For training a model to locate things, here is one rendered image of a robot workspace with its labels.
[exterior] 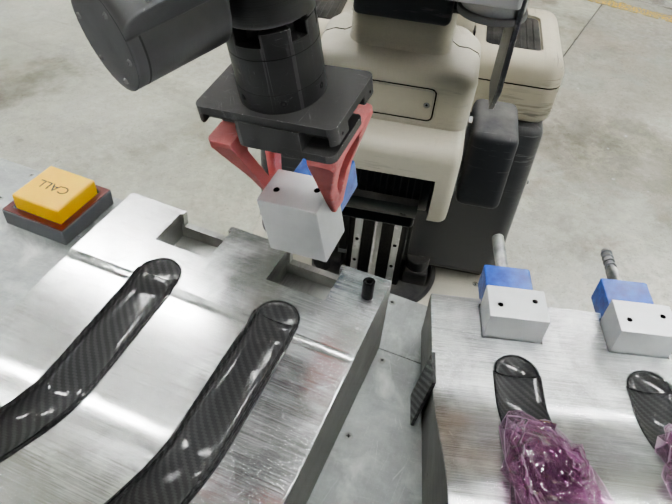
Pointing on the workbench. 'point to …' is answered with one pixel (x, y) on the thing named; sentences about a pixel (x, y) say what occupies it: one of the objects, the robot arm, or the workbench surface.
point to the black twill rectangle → (423, 388)
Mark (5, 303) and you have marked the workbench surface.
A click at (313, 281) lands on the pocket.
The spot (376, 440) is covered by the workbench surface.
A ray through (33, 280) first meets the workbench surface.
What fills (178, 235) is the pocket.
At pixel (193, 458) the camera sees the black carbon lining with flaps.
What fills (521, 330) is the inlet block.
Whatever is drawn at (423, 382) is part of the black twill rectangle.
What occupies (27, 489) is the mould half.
